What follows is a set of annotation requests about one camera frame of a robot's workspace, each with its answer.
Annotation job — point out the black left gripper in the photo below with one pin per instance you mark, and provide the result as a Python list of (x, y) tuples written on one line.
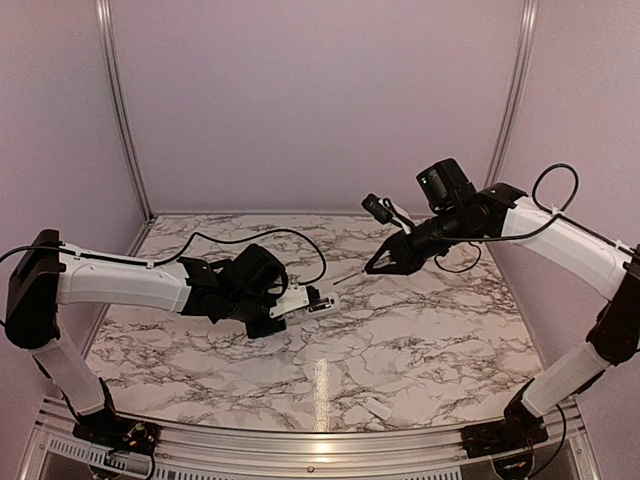
[(257, 330)]

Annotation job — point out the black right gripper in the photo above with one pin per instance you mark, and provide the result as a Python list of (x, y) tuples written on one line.
[(406, 258)]

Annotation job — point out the clear handle tester screwdriver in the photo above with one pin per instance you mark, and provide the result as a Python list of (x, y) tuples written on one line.
[(348, 277)]

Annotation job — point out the white battery cover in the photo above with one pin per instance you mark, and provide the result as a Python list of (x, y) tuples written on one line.
[(377, 408)]

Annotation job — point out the white remote control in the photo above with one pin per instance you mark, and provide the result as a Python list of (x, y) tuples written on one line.
[(327, 305)]

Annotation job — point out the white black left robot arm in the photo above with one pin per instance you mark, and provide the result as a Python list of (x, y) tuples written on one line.
[(253, 288)]

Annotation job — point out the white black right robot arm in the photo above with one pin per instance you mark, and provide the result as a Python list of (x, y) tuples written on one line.
[(502, 213)]

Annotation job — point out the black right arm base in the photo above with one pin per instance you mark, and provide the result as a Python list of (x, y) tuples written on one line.
[(518, 429)]

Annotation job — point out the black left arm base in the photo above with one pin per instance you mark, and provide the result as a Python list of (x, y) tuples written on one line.
[(119, 433)]

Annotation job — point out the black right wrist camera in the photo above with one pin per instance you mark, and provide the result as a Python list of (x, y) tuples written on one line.
[(374, 206)]

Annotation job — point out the aluminium front frame rail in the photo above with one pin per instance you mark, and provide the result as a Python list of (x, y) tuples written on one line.
[(186, 451)]

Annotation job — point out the right aluminium frame post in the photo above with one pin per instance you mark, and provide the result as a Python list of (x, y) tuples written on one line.
[(515, 91)]

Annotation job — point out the aluminium frame post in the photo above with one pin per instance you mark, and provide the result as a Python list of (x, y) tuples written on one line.
[(515, 91), (108, 42)]

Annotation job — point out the left aluminium frame post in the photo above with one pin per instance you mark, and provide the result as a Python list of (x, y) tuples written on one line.
[(108, 42)]

